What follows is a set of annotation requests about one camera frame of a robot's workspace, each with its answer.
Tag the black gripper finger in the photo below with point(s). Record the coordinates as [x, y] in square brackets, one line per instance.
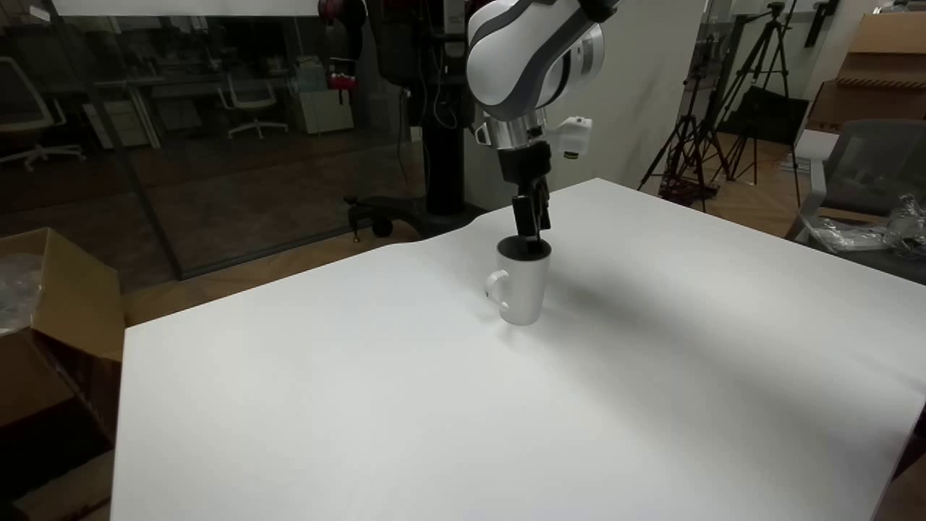
[524, 216]
[541, 207]

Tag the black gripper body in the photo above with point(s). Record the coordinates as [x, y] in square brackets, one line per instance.
[527, 167]

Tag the white ceramic mug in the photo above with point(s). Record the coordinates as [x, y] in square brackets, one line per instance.
[517, 285]

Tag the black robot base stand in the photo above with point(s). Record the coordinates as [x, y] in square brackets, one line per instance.
[420, 48]

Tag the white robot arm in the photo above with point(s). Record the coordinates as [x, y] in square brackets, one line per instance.
[522, 58]

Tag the white office chair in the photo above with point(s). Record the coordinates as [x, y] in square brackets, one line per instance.
[249, 99]

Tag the grey office chair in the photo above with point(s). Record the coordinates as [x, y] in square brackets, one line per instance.
[867, 197]

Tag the brown cardboard box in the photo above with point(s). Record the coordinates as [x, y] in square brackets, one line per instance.
[61, 338]

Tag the white swivel chair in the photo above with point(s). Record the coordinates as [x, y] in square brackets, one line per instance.
[26, 113]

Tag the black camera tripod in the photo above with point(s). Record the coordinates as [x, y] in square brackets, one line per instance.
[737, 92]

